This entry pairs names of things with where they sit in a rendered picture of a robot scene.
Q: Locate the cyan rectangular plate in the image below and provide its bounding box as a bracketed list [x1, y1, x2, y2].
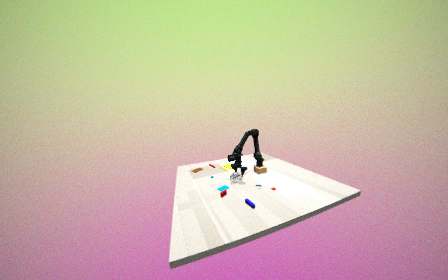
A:
[217, 186, 229, 192]

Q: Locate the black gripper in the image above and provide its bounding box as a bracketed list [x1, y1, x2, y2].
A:
[234, 160, 248, 177]

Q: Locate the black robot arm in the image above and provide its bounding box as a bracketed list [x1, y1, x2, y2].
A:
[227, 129, 265, 170]

